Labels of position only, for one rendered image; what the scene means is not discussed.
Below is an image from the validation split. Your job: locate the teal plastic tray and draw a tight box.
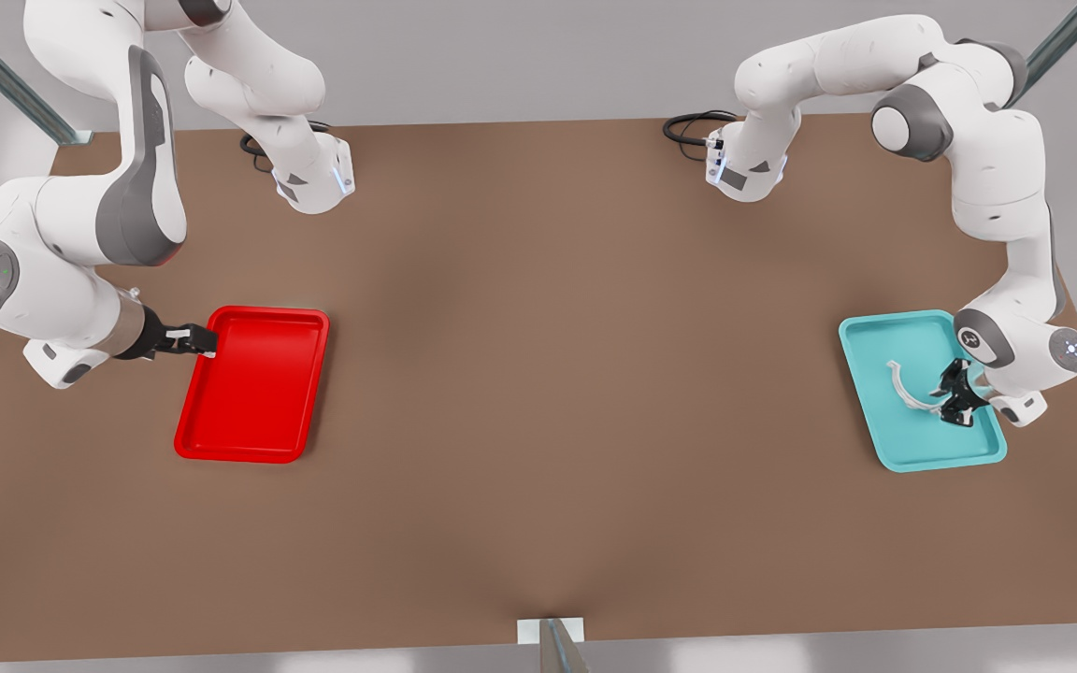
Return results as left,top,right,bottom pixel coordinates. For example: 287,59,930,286
839,310,1009,473

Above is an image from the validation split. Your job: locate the white drainage pipe clamp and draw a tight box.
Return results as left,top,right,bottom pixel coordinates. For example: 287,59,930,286
885,360,947,413

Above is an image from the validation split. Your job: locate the black cable loop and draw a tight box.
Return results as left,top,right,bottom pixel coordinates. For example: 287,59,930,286
239,121,333,175
663,110,741,161

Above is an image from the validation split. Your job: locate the red plastic tray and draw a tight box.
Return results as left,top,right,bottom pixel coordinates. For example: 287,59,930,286
174,306,331,465

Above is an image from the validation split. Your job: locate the silver frame post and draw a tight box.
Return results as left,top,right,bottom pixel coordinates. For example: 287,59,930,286
1008,0,1077,106
517,617,592,673
0,5,93,147

